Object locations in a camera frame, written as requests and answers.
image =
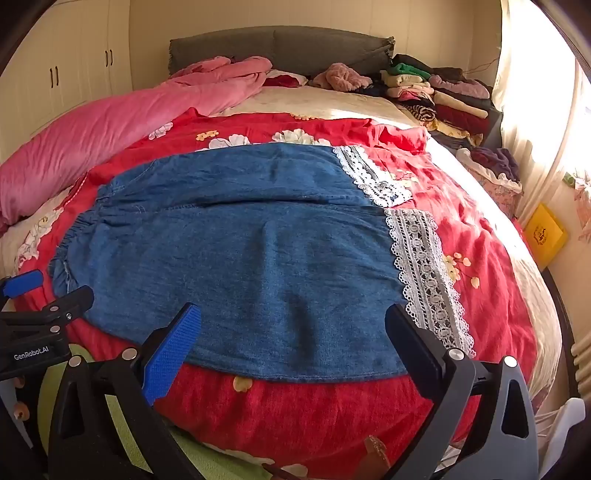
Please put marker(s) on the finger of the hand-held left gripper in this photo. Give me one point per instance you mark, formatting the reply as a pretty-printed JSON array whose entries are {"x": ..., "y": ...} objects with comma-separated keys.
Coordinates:
[
  {"x": 69, "y": 302},
  {"x": 23, "y": 284}
]

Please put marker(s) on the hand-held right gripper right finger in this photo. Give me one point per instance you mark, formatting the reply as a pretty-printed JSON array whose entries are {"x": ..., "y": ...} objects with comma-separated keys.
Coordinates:
[{"x": 415, "y": 353}]

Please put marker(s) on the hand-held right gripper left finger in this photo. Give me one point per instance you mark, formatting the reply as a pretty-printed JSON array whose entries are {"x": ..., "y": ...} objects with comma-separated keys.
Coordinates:
[{"x": 170, "y": 348}]

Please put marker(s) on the blue denim garment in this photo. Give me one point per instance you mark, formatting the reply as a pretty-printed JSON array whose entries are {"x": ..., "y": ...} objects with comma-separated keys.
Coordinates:
[{"x": 258, "y": 249}]

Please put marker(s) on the person's left hand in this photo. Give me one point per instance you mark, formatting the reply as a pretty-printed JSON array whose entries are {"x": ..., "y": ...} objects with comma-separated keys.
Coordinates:
[{"x": 21, "y": 411}]

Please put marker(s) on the person's right hand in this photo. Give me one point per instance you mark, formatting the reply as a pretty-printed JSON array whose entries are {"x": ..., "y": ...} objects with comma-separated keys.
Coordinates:
[{"x": 376, "y": 454}]

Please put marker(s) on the person's green fleece garment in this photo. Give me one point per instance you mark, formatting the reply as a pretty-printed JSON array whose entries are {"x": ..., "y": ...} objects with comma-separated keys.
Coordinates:
[{"x": 115, "y": 429}]

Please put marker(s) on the red floral blanket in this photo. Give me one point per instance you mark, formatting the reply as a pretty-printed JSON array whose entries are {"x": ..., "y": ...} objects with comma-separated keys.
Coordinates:
[{"x": 323, "y": 410}]

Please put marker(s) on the pink quilt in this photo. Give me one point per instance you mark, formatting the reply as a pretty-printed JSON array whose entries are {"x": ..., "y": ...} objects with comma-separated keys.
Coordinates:
[{"x": 92, "y": 134}]

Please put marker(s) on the white plastic object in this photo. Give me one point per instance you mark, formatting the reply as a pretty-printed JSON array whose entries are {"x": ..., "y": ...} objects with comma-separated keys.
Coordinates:
[{"x": 563, "y": 429}]

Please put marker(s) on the white radiator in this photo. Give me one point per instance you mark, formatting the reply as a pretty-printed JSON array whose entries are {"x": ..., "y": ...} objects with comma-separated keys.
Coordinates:
[{"x": 582, "y": 364}]

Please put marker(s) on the yellow bag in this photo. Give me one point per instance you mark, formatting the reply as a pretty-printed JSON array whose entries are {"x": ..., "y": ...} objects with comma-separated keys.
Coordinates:
[{"x": 545, "y": 235}]

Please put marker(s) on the floral ruffled pillow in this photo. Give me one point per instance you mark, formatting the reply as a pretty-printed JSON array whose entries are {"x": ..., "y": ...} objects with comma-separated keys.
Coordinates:
[{"x": 501, "y": 191}]

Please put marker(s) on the purple clothes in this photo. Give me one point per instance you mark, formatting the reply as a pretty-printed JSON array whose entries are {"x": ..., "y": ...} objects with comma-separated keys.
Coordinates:
[{"x": 496, "y": 161}]

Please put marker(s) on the white wardrobe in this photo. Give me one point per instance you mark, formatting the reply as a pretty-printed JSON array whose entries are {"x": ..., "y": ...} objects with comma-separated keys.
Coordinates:
[{"x": 64, "y": 69}]

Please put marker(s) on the pile of folded clothes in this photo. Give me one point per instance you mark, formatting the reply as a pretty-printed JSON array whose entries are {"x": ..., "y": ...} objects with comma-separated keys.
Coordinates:
[{"x": 443, "y": 101}]

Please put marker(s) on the cream curtain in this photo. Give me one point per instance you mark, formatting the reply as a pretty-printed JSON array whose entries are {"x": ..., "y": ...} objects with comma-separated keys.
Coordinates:
[{"x": 531, "y": 92}]

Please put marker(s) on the pink fuzzy garment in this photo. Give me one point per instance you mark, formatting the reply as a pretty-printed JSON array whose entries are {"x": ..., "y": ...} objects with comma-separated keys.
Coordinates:
[{"x": 341, "y": 76}]

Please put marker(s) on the grey upholstered headboard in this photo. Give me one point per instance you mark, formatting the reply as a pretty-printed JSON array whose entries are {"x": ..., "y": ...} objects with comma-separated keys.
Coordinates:
[{"x": 286, "y": 48}]

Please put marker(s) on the dark bed frame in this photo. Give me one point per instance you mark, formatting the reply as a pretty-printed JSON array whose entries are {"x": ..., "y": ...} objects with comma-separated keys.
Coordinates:
[{"x": 559, "y": 300}]

